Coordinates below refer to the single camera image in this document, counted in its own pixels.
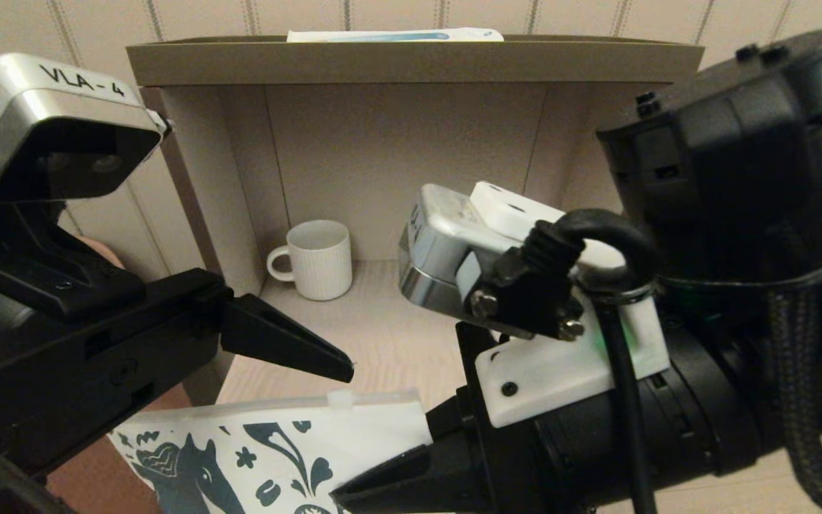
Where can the beige wooden desk shelf unit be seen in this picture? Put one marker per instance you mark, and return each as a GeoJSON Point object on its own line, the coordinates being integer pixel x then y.
{"type": "Point", "coordinates": [382, 143]}

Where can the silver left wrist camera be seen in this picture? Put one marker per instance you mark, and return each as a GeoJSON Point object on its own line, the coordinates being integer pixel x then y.
{"type": "Point", "coordinates": [54, 121]}

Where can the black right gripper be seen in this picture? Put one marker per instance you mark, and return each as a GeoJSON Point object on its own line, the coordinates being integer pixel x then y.
{"type": "Point", "coordinates": [632, 442]}

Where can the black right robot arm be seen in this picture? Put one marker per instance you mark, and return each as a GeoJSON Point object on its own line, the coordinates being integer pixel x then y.
{"type": "Point", "coordinates": [753, 178]}

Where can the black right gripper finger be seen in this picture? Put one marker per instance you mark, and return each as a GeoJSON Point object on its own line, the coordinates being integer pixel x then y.
{"type": "Point", "coordinates": [411, 485]}

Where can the white blue toothbrush box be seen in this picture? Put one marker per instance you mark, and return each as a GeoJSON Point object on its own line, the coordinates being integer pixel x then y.
{"type": "Point", "coordinates": [397, 34]}

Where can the white horse print pouch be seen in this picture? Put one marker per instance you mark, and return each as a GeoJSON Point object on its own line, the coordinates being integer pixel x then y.
{"type": "Point", "coordinates": [275, 450]}

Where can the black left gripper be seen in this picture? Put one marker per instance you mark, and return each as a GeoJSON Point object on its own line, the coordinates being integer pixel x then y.
{"type": "Point", "coordinates": [83, 364]}

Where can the white ribbed ceramic mug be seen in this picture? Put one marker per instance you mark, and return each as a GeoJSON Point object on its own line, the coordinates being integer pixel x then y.
{"type": "Point", "coordinates": [322, 264]}

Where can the pink chair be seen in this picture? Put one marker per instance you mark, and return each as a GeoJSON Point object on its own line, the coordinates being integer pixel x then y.
{"type": "Point", "coordinates": [111, 464]}

